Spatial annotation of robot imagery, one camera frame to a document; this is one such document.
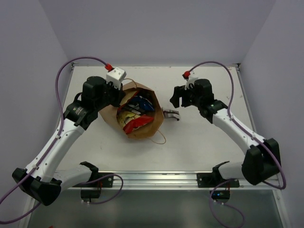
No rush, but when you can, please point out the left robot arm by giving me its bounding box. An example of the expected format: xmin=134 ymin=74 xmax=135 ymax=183
xmin=12 ymin=76 xmax=125 ymax=206

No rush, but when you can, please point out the red chip bag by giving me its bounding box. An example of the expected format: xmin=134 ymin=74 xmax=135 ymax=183
xmin=123 ymin=115 xmax=154 ymax=134

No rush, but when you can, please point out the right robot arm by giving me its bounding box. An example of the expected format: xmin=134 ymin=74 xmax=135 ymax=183
xmin=170 ymin=79 xmax=280 ymax=187

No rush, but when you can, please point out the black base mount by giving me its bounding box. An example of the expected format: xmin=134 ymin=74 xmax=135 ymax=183
xmin=74 ymin=172 xmax=114 ymax=188
xmin=196 ymin=172 xmax=240 ymax=188

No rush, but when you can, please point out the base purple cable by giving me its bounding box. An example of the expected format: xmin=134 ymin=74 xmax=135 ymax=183
xmin=80 ymin=174 xmax=124 ymax=205
xmin=209 ymin=180 xmax=245 ymax=228

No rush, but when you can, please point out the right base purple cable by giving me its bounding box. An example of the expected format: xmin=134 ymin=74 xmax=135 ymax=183
xmin=209 ymin=180 xmax=245 ymax=228

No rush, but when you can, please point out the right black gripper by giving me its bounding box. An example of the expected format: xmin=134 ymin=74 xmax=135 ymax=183
xmin=169 ymin=82 xmax=202 ymax=108

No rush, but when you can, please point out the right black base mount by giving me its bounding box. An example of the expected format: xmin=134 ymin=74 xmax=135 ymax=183
xmin=196 ymin=172 xmax=240 ymax=188

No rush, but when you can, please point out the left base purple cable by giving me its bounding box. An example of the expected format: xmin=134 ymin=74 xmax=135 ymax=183
xmin=80 ymin=174 xmax=124 ymax=205

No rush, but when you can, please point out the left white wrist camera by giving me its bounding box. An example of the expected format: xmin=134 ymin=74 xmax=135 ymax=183
xmin=106 ymin=67 xmax=126 ymax=90

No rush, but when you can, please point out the blue snack bag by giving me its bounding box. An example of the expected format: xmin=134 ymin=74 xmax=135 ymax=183
xmin=128 ymin=95 xmax=155 ymax=112

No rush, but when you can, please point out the yellow chip bag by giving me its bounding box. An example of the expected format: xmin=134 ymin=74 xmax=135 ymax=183
xmin=117 ymin=111 xmax=141 ymax=128

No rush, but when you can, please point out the dark chocolate bar wrapper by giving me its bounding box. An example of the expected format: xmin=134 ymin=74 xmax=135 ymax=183
xmin=122 ymin=105 xmax=143 ymax=115

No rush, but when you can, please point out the brown paper bag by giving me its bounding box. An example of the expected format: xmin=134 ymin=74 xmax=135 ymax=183
xmin=99 ymin=79 xmax=164 ymax=140

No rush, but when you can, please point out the aluminium front rail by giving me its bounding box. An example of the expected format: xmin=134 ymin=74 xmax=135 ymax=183
xmin=51 ymin=168 xmax=272 ymax=190

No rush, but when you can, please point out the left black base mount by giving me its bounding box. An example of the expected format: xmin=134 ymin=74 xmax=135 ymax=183
xmin=74 ymin=172 xmax=114 ymax=188

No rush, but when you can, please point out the brown chocolate bar wrapper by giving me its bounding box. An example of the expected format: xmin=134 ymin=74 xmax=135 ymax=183
xmin=162 ymin=108 xmax=181 ymax=121

